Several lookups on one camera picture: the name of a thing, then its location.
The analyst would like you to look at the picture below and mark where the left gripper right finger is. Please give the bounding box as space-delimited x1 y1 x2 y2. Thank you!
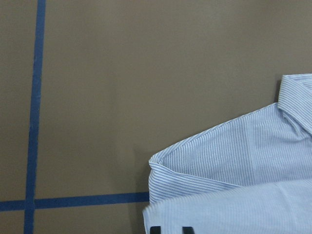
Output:
182 227 195 234

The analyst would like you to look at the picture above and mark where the light blue striped shirt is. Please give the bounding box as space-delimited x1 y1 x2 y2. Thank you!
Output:
143 74 312 234

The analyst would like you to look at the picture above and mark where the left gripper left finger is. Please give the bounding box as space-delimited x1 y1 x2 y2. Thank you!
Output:
150 226 161 234

